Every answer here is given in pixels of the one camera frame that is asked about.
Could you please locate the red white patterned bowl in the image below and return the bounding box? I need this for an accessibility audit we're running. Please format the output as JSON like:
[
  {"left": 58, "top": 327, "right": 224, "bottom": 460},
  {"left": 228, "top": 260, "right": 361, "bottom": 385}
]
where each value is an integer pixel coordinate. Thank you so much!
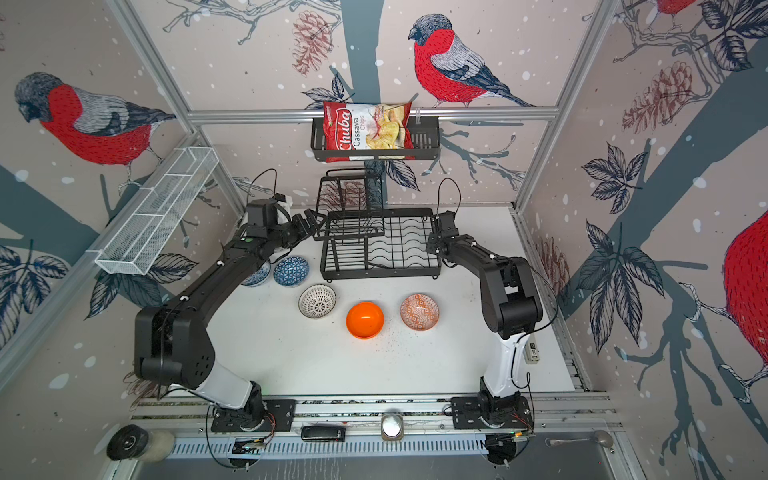
[{"left": 400, "top": 293, "right": 440, "bottom": 331}]

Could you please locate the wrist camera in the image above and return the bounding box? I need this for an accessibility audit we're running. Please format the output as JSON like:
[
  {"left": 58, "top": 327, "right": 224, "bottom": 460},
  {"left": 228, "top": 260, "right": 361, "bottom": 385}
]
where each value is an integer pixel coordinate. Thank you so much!
[
  {"left": 434, "top": 211, "right": 458, "bottom": 236},
  {"left": 246, "top": 198, "right": 280, "bottom": 228}
]

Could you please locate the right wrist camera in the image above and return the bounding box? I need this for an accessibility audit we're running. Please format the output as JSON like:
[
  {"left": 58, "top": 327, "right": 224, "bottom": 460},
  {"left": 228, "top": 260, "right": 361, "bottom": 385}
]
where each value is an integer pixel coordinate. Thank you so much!
[{"left": 434, "top": 211, "right": 458, "bottom": 236}]

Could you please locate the black round knob device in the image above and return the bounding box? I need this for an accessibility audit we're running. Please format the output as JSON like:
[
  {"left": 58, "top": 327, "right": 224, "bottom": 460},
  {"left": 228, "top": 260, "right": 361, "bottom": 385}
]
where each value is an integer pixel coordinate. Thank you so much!
[{"left": 106, "top": 424, "right": 175, "bottom": 463}]

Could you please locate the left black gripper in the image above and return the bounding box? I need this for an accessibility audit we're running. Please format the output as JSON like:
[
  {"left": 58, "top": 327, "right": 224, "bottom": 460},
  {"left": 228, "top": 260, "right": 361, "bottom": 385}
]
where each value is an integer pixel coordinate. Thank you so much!
[{"left": 269, "top": 209, "right": 329, "bottom": 250}]

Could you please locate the silver round button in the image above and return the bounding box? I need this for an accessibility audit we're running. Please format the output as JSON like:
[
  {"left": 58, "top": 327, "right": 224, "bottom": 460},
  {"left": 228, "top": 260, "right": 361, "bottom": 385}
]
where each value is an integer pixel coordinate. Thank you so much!
[{"left": 380, "top": 412, "right": 404, "bottom": 441}]

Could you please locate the white brown patterned bowl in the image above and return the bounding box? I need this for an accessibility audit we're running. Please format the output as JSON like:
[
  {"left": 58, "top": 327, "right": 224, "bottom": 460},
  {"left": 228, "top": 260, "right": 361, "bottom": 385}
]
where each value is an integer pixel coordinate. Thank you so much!
[{"left": 298, "top": 284, "right": 337, "bottom": 319}]

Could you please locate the white wire wall basket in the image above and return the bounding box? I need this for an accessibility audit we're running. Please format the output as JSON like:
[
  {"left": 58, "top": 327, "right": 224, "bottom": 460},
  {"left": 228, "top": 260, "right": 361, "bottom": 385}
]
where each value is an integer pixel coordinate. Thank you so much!
[{"left": 95, "top": 146, "right": 219, "bottom": 275}]

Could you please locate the small black box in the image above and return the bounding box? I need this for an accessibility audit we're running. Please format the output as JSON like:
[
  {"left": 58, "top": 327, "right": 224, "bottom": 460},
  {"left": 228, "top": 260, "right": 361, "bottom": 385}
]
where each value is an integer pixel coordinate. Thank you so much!
[{"left": 300, "top": 425, "right": 346, "bottom": 442}]

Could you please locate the orange plastic bowl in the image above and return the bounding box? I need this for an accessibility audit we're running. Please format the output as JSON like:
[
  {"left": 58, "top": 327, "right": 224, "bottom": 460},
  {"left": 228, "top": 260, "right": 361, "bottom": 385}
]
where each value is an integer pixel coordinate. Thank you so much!
[{"left": 346, "top": 302, "right": 385, "bottom": 340}]

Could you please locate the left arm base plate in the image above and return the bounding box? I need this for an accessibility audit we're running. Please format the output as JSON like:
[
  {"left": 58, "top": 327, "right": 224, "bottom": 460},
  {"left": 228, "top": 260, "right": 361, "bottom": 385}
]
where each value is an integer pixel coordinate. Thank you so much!
[{"left": 210, "top": 399, "right": 296, "bottom": 434}]

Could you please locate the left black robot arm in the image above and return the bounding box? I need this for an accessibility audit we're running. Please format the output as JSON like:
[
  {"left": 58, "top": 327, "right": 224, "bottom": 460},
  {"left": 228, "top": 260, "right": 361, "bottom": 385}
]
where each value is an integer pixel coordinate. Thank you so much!
[{"left": 133, "top": 200, "right": 323, "bottom": 418}]

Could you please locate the black wire dish rack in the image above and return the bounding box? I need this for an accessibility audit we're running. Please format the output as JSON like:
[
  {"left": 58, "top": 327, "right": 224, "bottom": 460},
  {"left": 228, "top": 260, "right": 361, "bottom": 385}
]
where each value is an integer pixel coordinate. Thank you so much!
[{"left": 315, "top": 168, "right": 441, "bottom": 282}]

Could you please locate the red cassava chips bag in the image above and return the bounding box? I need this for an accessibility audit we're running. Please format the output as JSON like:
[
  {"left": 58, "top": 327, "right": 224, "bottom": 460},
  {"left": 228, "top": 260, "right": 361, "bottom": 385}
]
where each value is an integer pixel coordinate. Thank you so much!
[{"left": 323, "top": 102, "right": 413, "bottom": 162}]

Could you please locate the dark blue patterned bowl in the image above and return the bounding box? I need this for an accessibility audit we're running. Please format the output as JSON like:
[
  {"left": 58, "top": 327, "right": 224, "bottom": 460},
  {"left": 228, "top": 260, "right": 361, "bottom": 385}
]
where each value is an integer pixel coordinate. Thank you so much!
[{"left": 273, "top": 256, "right": 310, "bottom": 287}]

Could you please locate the black wall shelf basket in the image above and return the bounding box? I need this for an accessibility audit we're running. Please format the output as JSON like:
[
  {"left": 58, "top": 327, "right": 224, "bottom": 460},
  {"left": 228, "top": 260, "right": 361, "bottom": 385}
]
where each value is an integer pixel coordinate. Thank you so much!
[{"left": 310, "top": 116, "right": 441, "bottom": 163}]

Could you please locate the blue white rimmed bowl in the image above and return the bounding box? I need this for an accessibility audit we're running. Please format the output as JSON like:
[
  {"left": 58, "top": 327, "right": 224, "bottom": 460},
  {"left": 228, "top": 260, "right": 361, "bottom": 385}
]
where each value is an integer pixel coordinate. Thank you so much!
[{"left": 241, "top": 260, "right": 272, "bottom": 287}]

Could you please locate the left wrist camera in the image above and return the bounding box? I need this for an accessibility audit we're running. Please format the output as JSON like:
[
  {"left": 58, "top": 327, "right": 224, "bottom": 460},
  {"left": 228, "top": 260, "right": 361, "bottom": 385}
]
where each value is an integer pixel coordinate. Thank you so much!
[{"left": 246, "top": 198, "right": 280, "bottom": 228}]

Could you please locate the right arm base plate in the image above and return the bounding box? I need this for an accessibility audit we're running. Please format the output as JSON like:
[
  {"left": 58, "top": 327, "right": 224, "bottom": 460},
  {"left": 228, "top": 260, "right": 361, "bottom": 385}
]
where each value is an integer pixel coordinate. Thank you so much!
[{"left": 450, "top": 395, "right": 534, "bottom": 430}]

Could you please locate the metal spoon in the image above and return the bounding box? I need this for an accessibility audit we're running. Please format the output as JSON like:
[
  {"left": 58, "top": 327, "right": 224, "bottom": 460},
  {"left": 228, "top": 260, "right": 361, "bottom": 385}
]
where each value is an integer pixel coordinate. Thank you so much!
[{"left": 545, "top": 430, "right": 614, "bottom": 450}]

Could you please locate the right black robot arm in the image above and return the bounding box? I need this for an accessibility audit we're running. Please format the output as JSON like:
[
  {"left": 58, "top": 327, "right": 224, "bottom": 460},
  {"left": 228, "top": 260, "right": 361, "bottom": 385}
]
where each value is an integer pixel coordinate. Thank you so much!
[{"left": 427, "top": 211, "right": 544, "bottom": 424}]

